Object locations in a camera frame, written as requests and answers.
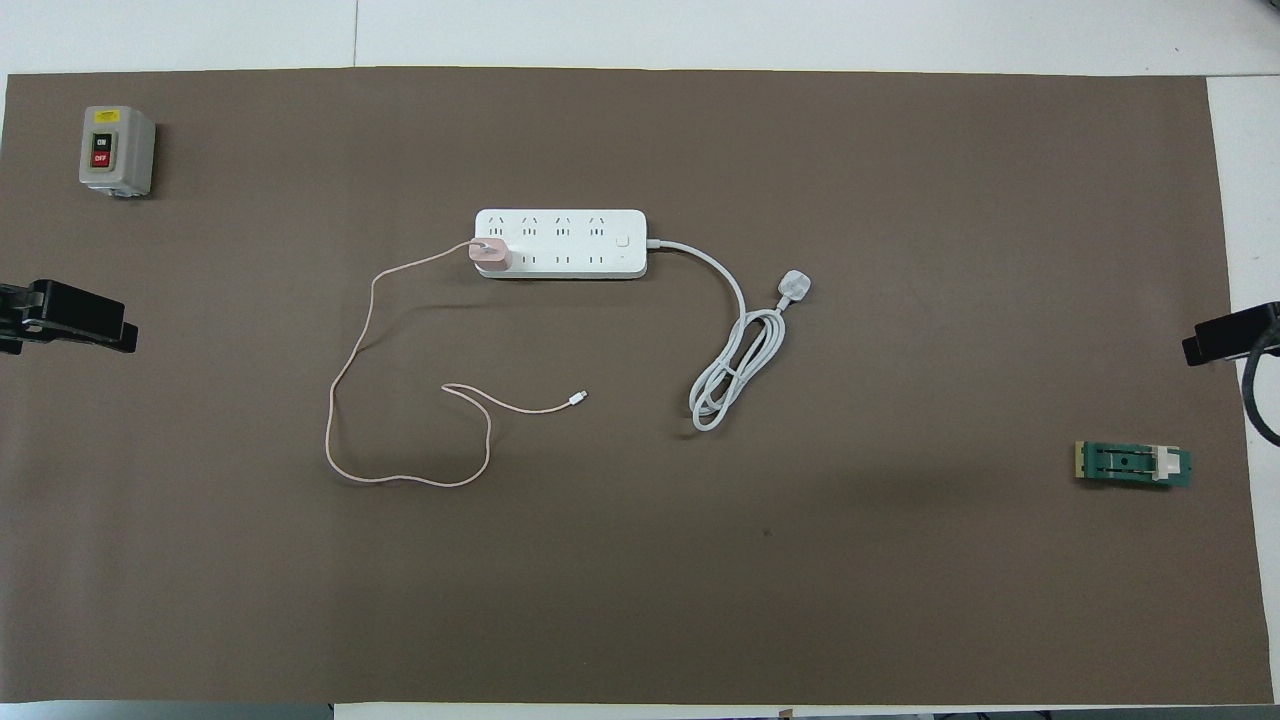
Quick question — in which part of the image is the white power cord with plug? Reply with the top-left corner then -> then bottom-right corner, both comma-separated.
645,238 -> 813,433

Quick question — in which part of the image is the white power strip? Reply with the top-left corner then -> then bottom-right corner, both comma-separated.
474,208 -> 649,281

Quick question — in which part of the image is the grey on-off switch box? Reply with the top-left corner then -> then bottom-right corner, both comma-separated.
78,105 -> 158,199

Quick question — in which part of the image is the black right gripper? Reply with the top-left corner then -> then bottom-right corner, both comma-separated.
1182,302 -> 1280,367

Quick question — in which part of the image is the pink charging cable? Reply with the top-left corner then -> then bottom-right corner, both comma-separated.
325,240 -> 589,489

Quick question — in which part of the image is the brown table mat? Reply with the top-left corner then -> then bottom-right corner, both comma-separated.
0,67 -> 1274,706

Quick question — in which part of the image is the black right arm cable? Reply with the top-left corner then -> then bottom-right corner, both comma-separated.
1240,335 -> 1280,448

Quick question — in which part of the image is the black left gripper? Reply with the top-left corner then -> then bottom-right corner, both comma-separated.
0,280 -> 138,355

